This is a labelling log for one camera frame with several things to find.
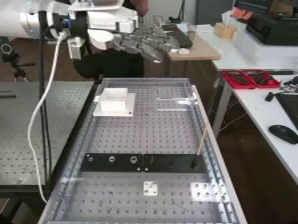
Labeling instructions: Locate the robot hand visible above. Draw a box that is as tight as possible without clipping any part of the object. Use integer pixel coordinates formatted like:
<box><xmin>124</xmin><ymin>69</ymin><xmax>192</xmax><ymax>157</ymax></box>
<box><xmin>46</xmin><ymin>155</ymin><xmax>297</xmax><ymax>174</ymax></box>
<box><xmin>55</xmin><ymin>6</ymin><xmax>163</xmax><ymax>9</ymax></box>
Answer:
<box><xmin>85</xmin><ymin>7</ymin><xmax>181</xmax><ymax>64</ymax></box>

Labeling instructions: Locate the black keyboard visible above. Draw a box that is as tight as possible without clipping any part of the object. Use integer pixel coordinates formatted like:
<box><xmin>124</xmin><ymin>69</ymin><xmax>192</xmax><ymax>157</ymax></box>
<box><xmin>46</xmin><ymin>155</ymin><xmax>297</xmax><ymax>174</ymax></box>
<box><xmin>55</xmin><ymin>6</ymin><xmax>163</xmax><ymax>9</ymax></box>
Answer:
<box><xmin>274</xmin><ymin>92</ymin><xmax>298</xmax><ymax>132</ymax></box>
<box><xmin>169</xmin><ymin>26</ymin><xmax>195</xmax><ymax>49</ymax></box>

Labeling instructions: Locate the wooden desk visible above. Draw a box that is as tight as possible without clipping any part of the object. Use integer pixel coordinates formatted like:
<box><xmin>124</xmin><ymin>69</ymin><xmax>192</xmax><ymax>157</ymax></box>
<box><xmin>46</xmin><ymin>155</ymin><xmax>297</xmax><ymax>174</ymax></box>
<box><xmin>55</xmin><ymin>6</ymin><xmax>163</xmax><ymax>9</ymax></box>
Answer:
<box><xmin>167</xmin><ymin>22</ymin><xmax>222</xmax><ymax>62</ymax></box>

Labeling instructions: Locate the small white box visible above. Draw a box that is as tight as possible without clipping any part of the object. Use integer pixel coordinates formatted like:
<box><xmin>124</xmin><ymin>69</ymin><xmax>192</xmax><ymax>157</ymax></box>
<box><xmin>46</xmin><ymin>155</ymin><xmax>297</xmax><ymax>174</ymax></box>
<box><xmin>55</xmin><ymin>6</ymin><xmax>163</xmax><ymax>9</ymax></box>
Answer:
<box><xmin>92</xmin><ymin>86</ymin><xmax>137</xmax><ymax>118</ymax></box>

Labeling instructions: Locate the wooden block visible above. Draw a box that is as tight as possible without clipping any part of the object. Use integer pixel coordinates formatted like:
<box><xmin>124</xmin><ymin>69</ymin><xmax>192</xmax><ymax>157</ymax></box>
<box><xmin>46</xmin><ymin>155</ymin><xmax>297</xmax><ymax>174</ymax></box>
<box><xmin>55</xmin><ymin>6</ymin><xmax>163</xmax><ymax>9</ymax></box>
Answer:
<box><xmin>213</xmin><ymin>21</ymin><xmax>237</xmax><ymax>41</ymax></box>

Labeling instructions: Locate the clear box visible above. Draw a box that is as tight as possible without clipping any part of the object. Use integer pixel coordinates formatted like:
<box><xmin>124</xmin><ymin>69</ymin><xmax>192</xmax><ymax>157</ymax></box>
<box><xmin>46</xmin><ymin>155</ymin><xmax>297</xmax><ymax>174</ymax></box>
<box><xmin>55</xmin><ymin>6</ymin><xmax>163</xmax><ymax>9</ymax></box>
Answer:
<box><xmin>155</xmin><ymin>96</ymin><xmax>200</xmax><ymax>113</ymax></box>
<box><xmin>38</xmin><ymin>77</ymin><xmax>248</xmax><ymax>224</ymax></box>

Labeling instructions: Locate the red tray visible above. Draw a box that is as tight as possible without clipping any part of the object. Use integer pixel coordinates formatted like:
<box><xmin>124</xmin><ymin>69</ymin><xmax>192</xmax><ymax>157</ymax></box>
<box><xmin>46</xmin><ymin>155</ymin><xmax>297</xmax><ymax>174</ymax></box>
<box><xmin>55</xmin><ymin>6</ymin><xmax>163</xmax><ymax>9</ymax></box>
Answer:
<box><xmin>245</xmin><ymin>68</ymin><xmax>282</xmax><ymax>90</ymax></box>
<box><xmin>220</xmin><ymin>69</ymin><xmax>258</xmax><ymax>91</ymax></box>

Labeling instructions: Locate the black upright pole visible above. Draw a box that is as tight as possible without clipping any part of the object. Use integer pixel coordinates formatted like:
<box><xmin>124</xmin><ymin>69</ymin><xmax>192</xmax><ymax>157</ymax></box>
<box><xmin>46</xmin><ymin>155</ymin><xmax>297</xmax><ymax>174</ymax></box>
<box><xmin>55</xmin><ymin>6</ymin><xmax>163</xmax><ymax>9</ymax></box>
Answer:
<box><xmin>38</xmin><ymin>9</ymin><xmax>53</xmax><ymax>183</ymax></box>

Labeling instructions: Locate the black tripod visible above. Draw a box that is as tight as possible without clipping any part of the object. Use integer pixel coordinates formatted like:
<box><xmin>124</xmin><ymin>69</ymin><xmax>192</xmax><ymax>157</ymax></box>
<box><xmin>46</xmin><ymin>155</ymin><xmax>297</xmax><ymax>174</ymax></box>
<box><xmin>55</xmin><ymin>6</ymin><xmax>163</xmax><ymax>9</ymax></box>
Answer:
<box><xmin>0</xmin><ymin>43</ymin><xmax>30</xmax><ymax>83</ymax></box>

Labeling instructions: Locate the black box device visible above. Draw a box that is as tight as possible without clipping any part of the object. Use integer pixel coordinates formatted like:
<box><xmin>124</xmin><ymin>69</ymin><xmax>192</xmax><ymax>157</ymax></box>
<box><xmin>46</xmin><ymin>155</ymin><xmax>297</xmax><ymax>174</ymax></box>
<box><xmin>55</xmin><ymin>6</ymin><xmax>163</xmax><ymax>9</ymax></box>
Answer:
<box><xmin>245</xmin><ymin>11</ymin><xmax>298</xmax><ymax>47</ymax></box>

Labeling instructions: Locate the thin stick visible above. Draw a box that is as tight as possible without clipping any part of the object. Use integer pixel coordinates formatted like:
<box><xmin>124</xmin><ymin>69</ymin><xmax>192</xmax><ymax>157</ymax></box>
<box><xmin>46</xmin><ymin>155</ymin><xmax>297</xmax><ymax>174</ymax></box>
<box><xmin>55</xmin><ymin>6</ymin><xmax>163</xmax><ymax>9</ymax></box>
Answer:
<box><xmin>195</xmin><ymin>114</ymin><xmax>216</xmax><ymax>162</ymax></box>

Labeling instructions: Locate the black plate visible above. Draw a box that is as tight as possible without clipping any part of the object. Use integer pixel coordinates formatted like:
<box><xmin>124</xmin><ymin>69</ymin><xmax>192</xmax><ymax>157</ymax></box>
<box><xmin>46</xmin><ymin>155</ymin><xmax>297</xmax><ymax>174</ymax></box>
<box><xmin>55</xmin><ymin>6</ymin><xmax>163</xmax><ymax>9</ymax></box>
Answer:
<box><xmin>80</xmin><ymin>152</ymin><xmax>208</xmax><ymax>174</ymax></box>

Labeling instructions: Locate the white desk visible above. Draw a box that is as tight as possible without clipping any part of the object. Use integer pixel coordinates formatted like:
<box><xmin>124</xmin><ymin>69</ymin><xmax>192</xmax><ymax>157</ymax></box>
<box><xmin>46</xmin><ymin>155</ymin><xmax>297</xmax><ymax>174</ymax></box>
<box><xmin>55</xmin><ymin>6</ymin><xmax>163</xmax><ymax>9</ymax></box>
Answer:
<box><xmin>230</xmin><ymin>74</ymin><xmax>298</xmax><ymax>185</ymax></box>

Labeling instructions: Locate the black computer mouse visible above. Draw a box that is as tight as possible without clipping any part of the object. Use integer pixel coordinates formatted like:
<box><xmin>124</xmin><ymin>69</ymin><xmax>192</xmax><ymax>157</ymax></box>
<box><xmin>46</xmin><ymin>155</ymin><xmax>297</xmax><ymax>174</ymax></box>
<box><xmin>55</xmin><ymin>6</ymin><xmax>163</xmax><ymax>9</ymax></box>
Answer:
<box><xmin>268</xmin><ymin>124</ymin><xmax>298</xmax><ymax>145</ymax></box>

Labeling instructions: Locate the small white square plate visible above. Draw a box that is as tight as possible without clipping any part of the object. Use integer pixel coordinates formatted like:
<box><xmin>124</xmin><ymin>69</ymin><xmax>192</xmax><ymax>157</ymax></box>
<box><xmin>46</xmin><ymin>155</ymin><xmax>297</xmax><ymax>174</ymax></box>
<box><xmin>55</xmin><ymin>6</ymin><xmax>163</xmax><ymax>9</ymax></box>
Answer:
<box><xmin>141</xmin><ymin>180</ymin><xmax>160</xmax><ymax>198</ymax></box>

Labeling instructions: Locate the white cable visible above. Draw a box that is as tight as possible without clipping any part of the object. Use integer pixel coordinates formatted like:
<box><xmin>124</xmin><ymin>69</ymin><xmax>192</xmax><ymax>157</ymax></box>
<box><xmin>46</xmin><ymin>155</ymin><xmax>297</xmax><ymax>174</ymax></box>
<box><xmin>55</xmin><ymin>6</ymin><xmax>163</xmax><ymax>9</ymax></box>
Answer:
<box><xmin>27</xmin><ymin>30</ymin><xmax>69</xmax><ymax>205</ymax></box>

